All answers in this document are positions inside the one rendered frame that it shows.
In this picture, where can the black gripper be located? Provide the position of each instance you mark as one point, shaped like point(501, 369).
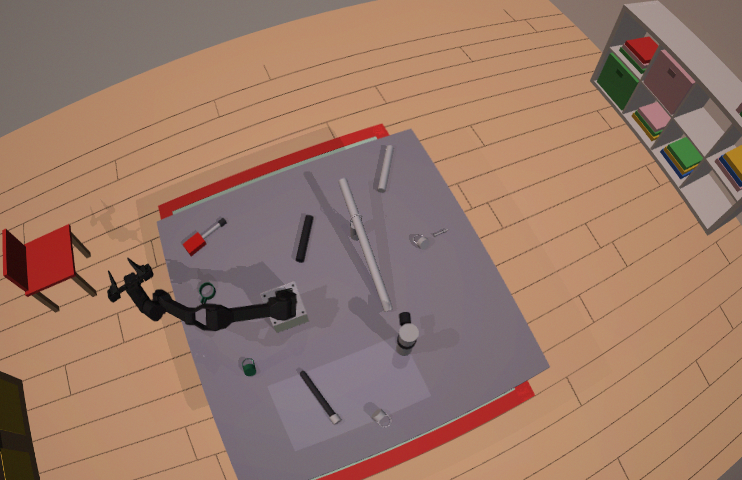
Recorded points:
point(132, 287)

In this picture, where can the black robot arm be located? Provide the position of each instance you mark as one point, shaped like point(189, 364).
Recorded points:
point(281, 307)

